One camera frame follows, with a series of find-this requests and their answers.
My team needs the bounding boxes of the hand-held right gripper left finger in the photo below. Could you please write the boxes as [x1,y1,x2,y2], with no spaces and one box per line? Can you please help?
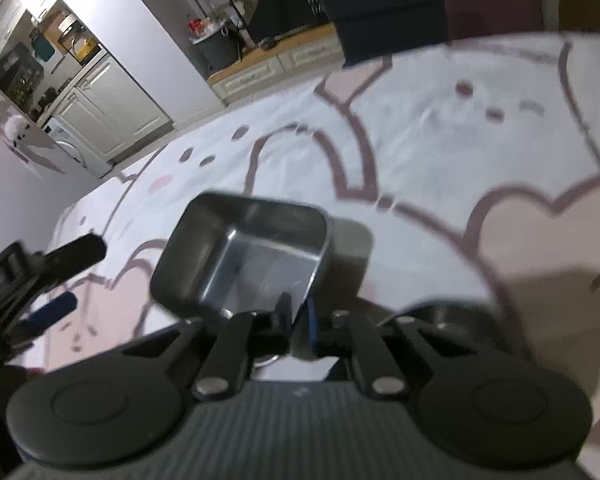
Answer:
[122,291,295,402]

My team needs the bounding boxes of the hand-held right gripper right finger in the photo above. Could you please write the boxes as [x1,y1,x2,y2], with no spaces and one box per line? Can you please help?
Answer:
[305,299,462,401]

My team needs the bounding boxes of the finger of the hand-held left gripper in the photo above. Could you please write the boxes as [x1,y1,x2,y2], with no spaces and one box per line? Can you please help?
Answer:
[42,233,107,281]
[22,293,79,334]

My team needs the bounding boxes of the rectangular steel container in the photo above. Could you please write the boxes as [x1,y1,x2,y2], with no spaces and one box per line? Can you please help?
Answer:
[149,192,331,322]

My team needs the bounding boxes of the white washing machine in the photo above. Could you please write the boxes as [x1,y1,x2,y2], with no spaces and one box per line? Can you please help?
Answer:
[44,114,112,179]

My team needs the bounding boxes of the pink ribbon with white pompom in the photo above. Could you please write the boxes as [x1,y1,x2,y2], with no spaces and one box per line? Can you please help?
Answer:
[0,107,29,142]

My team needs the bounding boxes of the white kitchen cabinet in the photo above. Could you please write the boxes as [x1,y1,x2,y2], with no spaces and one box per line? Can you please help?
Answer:
[54,57,174,162]

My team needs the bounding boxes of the bear printed tablecloth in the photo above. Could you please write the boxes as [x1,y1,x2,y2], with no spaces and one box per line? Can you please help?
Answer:
[0,30,600,480]

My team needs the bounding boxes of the grey trash bin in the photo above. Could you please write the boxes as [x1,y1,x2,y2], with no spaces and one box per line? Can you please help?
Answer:
[192,29,241,77]

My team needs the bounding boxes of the wooden-topped low cabinet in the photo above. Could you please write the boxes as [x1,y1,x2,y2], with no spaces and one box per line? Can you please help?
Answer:
[207,22,344,106]

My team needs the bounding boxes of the black lettered cabinet cover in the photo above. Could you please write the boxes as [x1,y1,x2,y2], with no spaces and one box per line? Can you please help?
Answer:
[244,0,331,44]

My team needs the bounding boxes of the dark chair back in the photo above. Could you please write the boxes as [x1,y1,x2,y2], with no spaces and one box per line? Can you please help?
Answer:
[304,0,451,69]

